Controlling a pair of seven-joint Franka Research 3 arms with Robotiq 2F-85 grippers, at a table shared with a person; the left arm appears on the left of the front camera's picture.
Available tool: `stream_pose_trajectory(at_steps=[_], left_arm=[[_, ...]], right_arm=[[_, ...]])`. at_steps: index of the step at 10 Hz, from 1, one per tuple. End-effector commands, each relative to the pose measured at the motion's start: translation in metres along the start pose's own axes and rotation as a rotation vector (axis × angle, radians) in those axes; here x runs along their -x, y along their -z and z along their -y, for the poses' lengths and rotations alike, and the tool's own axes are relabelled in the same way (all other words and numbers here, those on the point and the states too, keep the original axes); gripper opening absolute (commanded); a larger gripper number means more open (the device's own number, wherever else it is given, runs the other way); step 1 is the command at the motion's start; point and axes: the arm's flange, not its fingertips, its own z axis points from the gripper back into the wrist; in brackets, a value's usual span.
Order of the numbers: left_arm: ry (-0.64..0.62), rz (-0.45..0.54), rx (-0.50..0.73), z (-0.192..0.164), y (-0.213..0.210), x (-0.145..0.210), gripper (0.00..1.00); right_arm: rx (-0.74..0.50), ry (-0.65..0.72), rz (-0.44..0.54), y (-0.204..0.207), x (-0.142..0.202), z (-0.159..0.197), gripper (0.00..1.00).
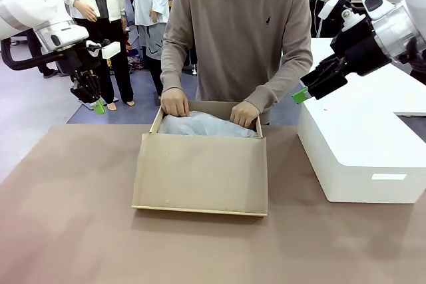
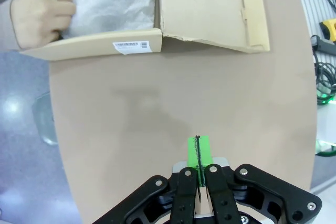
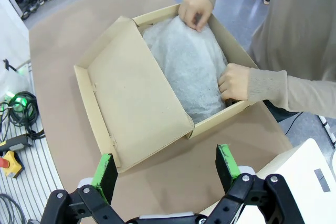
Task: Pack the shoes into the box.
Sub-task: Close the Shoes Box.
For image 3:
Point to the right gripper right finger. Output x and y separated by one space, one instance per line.
231 179

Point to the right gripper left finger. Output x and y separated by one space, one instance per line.
102 182

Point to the brown cardboard shoe box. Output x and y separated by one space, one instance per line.
131 98

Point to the white tissue paper sheet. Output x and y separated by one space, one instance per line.
183 72

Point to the person's left forearm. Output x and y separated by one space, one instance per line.
288 90

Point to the white box-shaped platform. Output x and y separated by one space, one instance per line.
302 166

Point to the yellow emergency stop box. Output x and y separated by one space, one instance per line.
14 165

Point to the person's left hand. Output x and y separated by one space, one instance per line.
235 82

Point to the person's right hand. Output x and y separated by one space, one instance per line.
195 9

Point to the grey slatted platform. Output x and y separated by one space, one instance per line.
34 182

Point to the grey rectangular sticker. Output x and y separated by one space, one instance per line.
322 180

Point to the grey handheld controller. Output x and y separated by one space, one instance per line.
15 144

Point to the white power strip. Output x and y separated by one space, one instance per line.
326 127

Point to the person in beige sweater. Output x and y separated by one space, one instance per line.
302 24

